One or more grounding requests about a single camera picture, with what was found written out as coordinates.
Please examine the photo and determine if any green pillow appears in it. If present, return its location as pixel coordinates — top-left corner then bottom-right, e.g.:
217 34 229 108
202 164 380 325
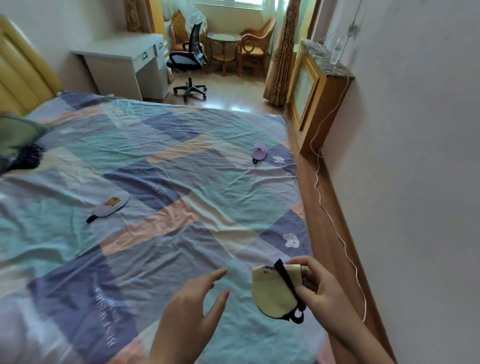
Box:
0 112 52 158

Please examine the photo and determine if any round rattan side table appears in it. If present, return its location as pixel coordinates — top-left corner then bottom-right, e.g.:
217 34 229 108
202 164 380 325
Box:
206 32 243 77

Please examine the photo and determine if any brown patterned curtain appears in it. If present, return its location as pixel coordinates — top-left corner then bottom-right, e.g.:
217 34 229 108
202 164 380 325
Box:
263 0 302 107
124 0 151 34

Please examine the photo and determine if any rattan armchair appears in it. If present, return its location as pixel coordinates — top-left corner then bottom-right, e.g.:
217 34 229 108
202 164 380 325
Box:
236 17 277 78
169 10 209 53

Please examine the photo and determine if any white desk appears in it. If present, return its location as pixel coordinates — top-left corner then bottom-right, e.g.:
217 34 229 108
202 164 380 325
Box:
71 32 172 102

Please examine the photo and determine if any wooden radiator cover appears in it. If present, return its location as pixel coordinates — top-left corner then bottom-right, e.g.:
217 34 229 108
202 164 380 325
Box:
287 39 355 155

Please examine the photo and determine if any white cable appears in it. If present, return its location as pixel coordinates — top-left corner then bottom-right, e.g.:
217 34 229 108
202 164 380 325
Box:
309 41 368 324

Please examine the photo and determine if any person's left hand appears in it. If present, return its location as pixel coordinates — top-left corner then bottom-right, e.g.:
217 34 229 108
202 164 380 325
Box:
148 268 230 355

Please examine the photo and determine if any person's right hand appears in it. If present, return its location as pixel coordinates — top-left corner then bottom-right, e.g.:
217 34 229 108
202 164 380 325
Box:
284 256 363 340

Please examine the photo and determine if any pale green eye mask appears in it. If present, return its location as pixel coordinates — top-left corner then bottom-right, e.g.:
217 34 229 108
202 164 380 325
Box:
251 258 312 325

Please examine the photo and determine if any dark checked cloth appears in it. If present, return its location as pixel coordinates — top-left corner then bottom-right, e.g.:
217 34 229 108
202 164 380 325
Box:
0 144 45 175

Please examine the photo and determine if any window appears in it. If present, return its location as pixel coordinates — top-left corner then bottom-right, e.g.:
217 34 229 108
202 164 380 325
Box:
194 0 278 10

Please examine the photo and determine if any clear plastic bottle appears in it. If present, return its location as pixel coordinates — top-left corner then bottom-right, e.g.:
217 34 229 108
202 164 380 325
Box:
329 35 345 65

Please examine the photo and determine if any grey-blue eye mask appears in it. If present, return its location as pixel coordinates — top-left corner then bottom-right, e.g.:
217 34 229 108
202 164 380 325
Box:
86 191 131 225

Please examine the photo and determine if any purple eye mask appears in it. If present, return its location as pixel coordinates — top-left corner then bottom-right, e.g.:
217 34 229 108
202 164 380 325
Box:
251 141 269 165

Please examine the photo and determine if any pale green sheer curtain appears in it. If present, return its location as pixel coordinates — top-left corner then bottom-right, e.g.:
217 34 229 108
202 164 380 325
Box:
262 0 290 23
161 0 207 27

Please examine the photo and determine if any patchwork bed sheet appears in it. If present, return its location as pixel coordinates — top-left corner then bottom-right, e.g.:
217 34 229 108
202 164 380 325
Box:
0 91 331 364

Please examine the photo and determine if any yellow padded headboard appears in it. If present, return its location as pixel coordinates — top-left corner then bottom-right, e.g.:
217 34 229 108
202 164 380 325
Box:
0 14 65 117

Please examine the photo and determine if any black office chair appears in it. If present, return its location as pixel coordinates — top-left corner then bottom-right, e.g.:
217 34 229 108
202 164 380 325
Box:
166 20 209 103

